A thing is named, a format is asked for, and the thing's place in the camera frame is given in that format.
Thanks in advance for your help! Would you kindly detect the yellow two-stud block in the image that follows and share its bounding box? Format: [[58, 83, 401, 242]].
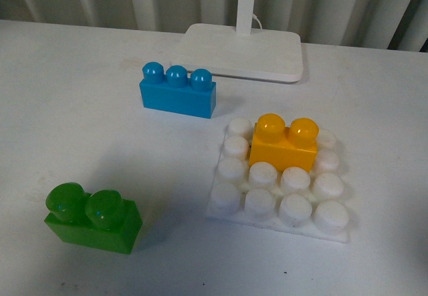
[[249, 114, 319, 172]]

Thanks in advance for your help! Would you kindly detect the blue three-stud block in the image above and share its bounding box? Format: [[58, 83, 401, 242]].
[[139, 61, 217, 118]]

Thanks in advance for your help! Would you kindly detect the green two-stud block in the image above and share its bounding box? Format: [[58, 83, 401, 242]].
[[44, 182, 142, 255]]

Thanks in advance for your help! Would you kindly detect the white desk lamp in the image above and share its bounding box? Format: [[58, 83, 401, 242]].
[[171, 0, 304, 83]]

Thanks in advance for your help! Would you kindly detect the white studded base plate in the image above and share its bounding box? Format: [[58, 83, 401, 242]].
[[205, 117, 350, 243]]

